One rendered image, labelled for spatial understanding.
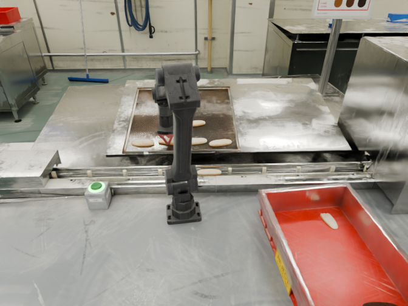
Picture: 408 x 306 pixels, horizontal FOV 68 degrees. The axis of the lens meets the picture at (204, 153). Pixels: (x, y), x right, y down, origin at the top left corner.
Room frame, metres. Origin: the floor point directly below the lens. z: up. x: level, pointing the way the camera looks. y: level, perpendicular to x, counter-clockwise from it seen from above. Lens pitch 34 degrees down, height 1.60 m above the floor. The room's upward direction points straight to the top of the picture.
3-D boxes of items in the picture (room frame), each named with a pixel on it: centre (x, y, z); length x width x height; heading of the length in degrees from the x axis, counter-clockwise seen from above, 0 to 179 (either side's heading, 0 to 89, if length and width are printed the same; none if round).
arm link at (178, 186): (0.79, 0.08, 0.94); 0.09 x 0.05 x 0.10; 14
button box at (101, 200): (0.83, 0.38, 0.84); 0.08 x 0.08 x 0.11; 2
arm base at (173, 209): (0.77, 0.07, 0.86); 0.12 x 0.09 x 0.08; 98
